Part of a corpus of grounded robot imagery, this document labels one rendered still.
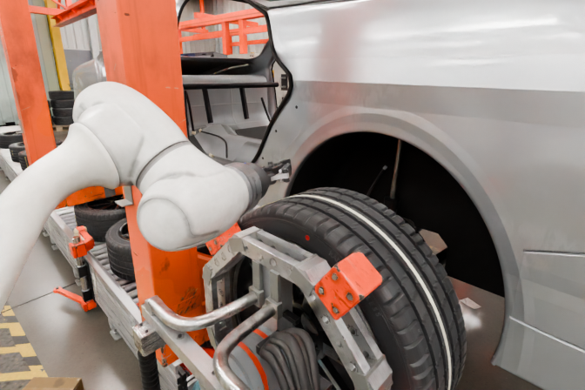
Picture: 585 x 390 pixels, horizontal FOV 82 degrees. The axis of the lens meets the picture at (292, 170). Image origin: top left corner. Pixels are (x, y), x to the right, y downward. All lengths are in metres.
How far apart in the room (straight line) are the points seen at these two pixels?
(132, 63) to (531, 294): 1.13
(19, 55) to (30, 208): 2.45
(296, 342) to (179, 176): 0.34
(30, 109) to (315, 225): 2.46
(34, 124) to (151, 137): 2.44
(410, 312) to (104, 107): 0.61
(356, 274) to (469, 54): 0.57
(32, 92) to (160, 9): 1.95
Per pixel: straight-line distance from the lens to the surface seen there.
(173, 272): 1.20
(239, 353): 0.79
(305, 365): 0.62
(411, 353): 0.71
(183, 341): 0.75
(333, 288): 0.62
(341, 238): 0.69
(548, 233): 0.93
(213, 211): 0.44
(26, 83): 2.90
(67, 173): 0.50
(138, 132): 0.50
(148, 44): 1.03
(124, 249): 2.26
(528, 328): 1.04
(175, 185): 0.44
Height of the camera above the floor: 1.47
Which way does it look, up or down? 16 degrees down
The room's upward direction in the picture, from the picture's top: straight up
